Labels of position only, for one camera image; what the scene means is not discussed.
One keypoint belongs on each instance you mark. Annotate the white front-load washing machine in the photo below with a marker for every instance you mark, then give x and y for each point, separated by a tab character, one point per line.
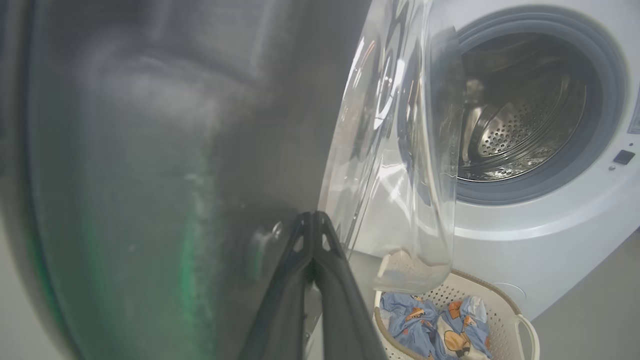
550	240

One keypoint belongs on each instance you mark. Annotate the washing machine door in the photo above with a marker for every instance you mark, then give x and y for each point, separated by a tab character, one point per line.
150	150

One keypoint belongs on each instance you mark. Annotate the round white filter cover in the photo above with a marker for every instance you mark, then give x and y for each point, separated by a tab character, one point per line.
510	291

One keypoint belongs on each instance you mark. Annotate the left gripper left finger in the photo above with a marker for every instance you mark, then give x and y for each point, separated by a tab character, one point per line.
285	310

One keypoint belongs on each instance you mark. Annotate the cream perforated laundry basket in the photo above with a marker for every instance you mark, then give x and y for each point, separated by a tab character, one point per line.
505	320

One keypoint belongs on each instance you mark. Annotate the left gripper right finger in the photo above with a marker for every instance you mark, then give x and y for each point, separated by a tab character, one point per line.
345	315

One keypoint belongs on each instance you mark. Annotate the blue cartoon print garment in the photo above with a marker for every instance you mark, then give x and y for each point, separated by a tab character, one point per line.
405	320
465	330

